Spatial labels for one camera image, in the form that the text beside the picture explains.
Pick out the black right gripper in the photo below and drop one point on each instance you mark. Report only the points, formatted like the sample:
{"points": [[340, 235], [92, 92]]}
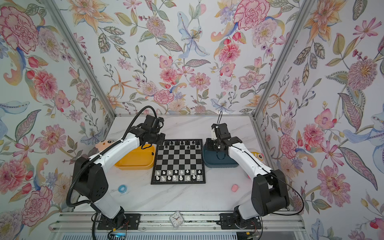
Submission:
{"points": [[209, 142]]}

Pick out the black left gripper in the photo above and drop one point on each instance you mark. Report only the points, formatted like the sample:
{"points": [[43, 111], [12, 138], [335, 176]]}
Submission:
{"points": [[162, 139]]}

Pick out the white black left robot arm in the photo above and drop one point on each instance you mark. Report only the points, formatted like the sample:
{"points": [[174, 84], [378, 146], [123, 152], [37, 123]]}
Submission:
{"points": [[90, 178]]}

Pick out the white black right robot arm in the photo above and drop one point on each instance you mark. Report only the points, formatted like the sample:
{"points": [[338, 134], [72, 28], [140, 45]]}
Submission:
{"points": [[269, 190]]}

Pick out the teal plastic tray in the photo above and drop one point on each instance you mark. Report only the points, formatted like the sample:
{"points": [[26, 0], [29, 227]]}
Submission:
{"points": [[215, 159]]}

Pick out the yellow plastic tray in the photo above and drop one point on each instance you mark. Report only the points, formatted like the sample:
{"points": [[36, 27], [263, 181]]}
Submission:
{"points": [[138, 159]]}

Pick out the black white chessboard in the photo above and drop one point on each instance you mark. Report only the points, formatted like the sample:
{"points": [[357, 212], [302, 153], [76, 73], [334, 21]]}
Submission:
{"points": [[179, 162]]}

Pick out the pink white plush toy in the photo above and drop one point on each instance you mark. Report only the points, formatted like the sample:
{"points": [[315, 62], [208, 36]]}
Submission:
{"points": [[258, 157]]}

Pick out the pink small eraser toy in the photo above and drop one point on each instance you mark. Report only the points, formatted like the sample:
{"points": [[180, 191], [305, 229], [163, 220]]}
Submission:
{"points": [[234, 188]]}

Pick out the doll plush toy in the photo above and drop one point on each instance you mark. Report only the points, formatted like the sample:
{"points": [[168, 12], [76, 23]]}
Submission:
{"points": [[103, 145]]}

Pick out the small white desk clock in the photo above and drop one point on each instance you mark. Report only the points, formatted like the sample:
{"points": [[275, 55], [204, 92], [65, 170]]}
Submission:
{"points": [[176, 219]]}

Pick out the aluminium frame corner post left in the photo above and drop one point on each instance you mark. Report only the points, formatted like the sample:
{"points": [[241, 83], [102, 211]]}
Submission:
{"points": [[78, 53]]}

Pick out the aluminium frame corner post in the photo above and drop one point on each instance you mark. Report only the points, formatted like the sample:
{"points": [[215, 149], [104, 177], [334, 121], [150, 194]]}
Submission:
{"points": [[303, 13], [78, 53]]}

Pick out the blue small ring toy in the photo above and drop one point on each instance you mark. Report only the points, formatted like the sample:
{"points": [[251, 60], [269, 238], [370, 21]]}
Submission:
{"points": [[122, 189]]}

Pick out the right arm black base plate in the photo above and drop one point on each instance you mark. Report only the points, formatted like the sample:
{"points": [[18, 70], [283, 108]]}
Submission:
{"points": [[234, 221]]}

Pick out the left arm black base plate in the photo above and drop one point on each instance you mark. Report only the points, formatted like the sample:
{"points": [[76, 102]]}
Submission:
{"points": [[120, 222]]}

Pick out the aluminium front rail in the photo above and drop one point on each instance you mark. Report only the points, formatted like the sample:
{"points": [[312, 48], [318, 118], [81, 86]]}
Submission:
{"points": [[151, 222]]}

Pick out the aluminium frame corner post right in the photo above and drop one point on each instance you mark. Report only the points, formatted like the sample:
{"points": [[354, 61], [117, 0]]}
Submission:
{"points": [[303, 13]]}

